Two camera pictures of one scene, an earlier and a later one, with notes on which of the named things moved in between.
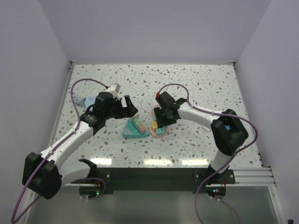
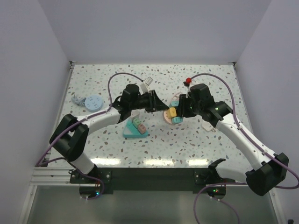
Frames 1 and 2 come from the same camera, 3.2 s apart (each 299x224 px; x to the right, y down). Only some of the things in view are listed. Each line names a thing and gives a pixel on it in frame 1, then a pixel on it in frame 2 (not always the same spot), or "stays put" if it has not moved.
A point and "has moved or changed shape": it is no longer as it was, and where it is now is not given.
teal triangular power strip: x=131 y=131 stays put
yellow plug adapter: x=154 y=124 has moved or changed shape
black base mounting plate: x=131 y=179 stays put
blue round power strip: x=90 y=101 stays put
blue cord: x=80 y=101 stays put
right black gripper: x=160 y=121 → x=182 y=111
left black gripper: x=124 y=112 → x=154 y=104
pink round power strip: x=153 y=134 has moved or changed shape
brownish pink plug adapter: x=141 y=129 stays put
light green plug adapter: x=136 y=122 stays put
